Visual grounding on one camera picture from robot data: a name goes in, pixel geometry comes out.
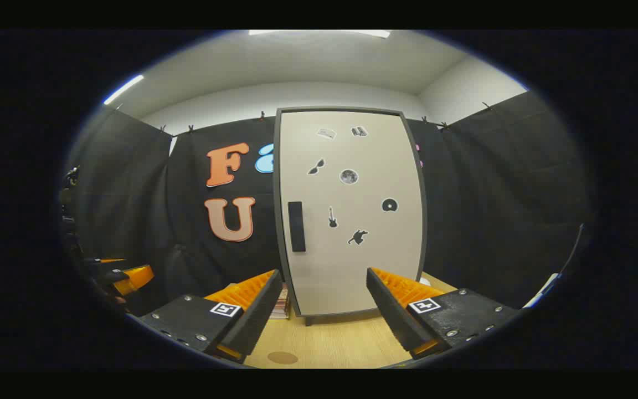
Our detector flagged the stack of books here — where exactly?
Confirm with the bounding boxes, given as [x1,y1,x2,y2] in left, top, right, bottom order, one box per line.
[269,283,292,320]

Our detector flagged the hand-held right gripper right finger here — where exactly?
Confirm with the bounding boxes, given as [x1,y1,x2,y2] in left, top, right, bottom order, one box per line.
[366,268,522,360]

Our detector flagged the dark grey cabinet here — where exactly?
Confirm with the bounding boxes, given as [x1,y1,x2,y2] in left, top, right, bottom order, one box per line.
[272,105,428,326]

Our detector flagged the ceiling light strip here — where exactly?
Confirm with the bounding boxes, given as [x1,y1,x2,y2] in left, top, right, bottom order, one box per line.
[103,74,145,106]

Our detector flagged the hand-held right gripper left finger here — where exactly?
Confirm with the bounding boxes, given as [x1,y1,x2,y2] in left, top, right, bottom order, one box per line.
[127,269,284,364]

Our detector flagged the black backdrop cloth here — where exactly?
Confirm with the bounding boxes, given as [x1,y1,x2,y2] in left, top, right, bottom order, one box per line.
[67,91,594,316]

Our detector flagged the black cable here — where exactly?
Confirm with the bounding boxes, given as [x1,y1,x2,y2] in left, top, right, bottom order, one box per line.
[560,223,584,278]

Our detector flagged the black cabinet door handle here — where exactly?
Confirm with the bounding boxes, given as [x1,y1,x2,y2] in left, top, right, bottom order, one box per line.
[287,201,306,253]

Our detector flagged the white table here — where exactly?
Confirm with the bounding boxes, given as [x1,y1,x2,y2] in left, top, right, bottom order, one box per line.
[523,272,560,309]

